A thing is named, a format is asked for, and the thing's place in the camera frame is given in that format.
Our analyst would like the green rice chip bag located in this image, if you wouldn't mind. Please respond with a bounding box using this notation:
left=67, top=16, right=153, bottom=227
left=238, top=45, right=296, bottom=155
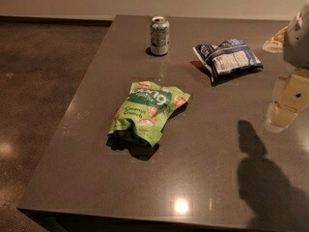
left=108, top=81, right=190, bottom=147

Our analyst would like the green soda can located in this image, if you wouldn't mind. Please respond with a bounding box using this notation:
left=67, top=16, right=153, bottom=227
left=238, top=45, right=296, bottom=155
left=151, top=15, right=170, bottom=56

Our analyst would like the blue chip bag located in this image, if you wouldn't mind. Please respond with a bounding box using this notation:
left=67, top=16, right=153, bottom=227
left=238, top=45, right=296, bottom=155
left=193, top=39, right=263, bottom=83

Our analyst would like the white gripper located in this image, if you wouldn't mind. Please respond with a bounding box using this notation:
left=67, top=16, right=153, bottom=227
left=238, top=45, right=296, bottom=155
left=263, top=1, right=309, bottom=132

